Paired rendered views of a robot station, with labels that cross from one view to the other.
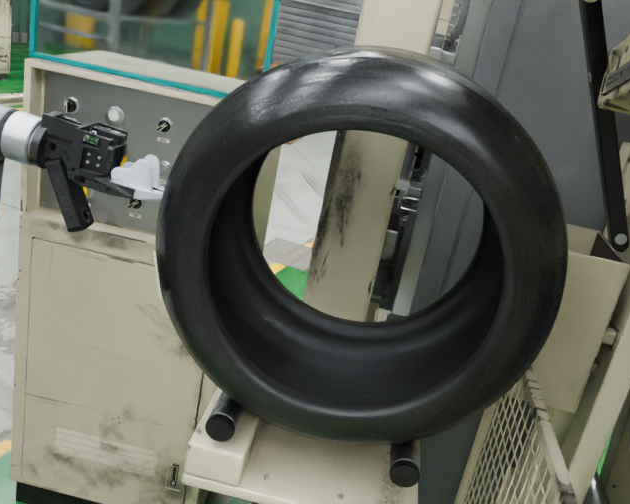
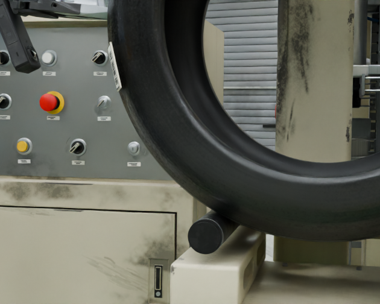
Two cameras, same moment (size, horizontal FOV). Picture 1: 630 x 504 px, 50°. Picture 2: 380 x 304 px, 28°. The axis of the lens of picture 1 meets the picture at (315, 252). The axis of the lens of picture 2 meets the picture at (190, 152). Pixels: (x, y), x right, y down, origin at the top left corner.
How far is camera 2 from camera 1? 47 cm
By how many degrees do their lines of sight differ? 19
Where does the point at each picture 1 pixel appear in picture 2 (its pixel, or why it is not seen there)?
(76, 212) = (23, 46)
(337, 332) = (321, 172)
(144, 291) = (96, 242)
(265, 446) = (261, 294)
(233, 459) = (226, 274)
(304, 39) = not seen: hidden behind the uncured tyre
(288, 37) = not seen: hidden behind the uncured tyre
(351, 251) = (319, 96)
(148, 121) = (82, 57)
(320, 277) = (290, 134)
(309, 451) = (315, 294)
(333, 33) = (258, 113)
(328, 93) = not seen: outside the picture
